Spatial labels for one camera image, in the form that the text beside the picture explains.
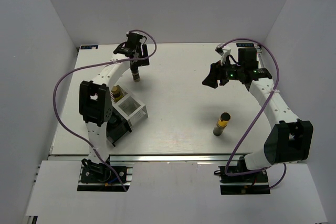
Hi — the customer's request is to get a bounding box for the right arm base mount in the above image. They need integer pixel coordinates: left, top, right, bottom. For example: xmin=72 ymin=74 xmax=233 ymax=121
xmin=214 ymin=166 xmax=270 ymax=195

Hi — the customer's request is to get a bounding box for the black cap spice jar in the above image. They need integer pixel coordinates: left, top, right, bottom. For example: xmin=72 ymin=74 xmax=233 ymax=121
xmin=130 ymin=66 xmax=141 ymax=82
xmin=109 ymin=116 xmax=120 ymax=127

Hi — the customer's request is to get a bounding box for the left blue corner sticker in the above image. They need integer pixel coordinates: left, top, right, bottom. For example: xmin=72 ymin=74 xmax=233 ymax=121
xmin=80 ymin=45 xmax=98 ymax=50

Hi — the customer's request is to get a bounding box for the black cap spice jar front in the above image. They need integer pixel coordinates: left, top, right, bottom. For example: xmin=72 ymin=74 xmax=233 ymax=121
xmin=109 ymin=116 xmax=120 ymax=127

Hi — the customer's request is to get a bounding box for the black organizer box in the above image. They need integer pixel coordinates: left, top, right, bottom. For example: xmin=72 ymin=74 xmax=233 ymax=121
xmin=106 ymin=114 xmax=132 ymax=147

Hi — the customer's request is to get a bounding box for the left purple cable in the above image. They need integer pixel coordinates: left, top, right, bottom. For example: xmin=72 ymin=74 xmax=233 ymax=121
xmin=52 ymin=29 xmax=158 ymax=193

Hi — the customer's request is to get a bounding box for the yellow band spice bottle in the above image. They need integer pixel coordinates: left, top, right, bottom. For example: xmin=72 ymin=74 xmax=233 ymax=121
xmin=213 ymin=112 xmax=231 ymax=136

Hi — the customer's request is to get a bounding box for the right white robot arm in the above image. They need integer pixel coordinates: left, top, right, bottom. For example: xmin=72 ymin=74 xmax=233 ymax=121
xmin=202 ymin=45 xmax=313 ymax=182

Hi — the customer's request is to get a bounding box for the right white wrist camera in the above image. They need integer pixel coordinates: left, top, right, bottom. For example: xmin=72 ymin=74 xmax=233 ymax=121
xmin=215 ymin=44 xmax=231 ymax=65

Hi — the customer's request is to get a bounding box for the yellow label brown bottle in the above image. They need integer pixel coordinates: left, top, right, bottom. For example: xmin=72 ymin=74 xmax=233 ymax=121
xmin=111 ymin=85 xmax=124 ymax=103

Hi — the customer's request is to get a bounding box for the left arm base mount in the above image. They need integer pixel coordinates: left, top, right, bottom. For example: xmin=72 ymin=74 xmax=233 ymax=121
xmin=77 ymin=158 xmax=133 ymax=192

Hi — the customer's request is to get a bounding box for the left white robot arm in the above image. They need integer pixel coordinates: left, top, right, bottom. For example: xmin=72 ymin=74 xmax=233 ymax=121
xmin=79 ymin=29 xmax=152 ymax=182

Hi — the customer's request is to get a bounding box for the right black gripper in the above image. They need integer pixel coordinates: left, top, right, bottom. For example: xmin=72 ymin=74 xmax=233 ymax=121
xmin=202 ymin=57 xmax=244 ymax=89

